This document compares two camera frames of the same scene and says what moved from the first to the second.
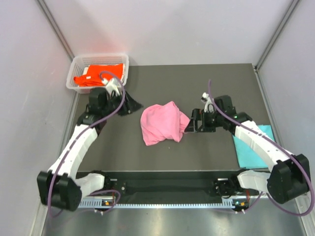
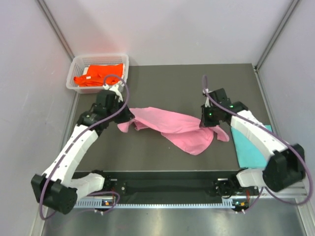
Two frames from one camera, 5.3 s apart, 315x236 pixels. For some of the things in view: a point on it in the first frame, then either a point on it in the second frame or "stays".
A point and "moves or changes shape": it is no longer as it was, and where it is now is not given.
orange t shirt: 92,77 stays
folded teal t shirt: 248,158 stays
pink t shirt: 163,122 moves or changes shape
